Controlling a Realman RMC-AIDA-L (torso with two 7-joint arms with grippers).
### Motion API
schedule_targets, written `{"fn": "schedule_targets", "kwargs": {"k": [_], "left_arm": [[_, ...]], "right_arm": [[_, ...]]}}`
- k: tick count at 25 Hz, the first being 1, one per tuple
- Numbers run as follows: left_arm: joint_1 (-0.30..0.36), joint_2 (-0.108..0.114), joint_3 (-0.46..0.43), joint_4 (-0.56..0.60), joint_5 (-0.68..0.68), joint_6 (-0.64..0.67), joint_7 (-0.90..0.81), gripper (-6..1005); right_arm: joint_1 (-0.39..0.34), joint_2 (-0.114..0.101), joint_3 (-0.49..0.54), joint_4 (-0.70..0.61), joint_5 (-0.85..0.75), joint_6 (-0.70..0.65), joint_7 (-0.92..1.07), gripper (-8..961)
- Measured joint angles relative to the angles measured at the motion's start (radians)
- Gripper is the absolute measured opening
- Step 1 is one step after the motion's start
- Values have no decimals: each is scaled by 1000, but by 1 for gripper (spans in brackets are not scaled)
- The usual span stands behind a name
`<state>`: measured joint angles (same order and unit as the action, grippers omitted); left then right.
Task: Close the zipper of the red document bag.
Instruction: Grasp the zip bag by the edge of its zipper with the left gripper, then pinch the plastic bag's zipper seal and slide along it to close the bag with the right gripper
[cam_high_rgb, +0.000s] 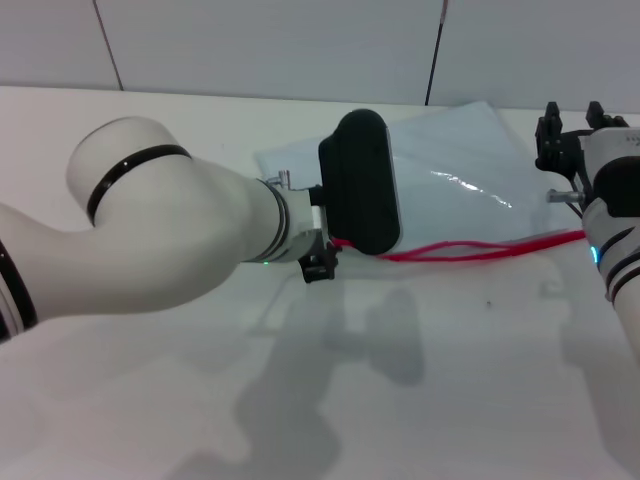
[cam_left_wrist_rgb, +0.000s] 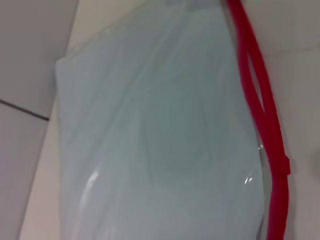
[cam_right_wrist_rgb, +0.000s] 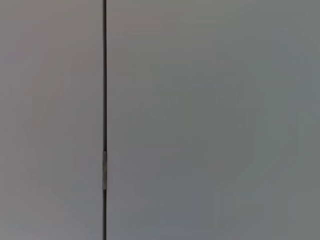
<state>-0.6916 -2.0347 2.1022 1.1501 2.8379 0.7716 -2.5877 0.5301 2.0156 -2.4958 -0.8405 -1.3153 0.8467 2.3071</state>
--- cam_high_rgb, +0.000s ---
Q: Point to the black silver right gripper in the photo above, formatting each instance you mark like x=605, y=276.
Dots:
x=617, y=150

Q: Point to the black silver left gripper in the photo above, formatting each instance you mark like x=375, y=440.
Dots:
x=360, y=185

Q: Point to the clear red-edged document bag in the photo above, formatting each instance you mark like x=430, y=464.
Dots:
x=460, y=165

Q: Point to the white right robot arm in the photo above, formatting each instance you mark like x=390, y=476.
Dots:
x=622, y=260

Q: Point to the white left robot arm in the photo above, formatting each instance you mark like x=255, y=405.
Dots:
x=165, y=240

